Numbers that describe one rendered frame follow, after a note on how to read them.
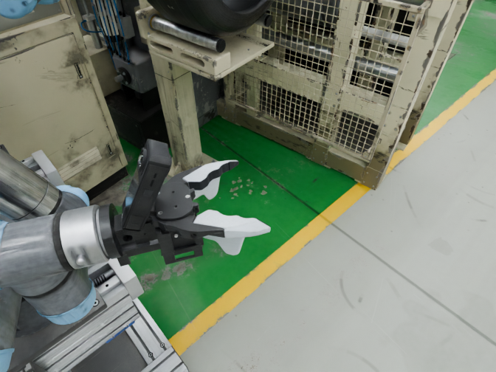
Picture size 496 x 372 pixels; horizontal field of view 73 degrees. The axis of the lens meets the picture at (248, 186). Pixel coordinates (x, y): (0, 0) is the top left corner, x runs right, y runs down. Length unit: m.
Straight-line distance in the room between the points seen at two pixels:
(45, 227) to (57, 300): 0.12
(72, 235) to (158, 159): 0.14
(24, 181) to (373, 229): 1.59
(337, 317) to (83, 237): 1.26
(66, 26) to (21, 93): 0.32
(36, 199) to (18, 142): 1.12
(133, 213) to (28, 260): 0.13
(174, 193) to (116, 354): 0.93
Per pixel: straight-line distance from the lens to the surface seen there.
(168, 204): 0.44
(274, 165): 2.06
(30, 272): 0.47
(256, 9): 1.32
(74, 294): 0.55
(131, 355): 1.30
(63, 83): 1.68
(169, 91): 1.70
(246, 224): 0.40
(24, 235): 0.47
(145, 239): 0.47
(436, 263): 1.85
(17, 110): 1.64
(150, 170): 0.38
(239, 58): 1.38
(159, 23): 1.42
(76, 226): 0.45
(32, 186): 0.58
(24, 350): 0.83
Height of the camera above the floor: 1.40
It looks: 46 degrees down
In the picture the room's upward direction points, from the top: straight up
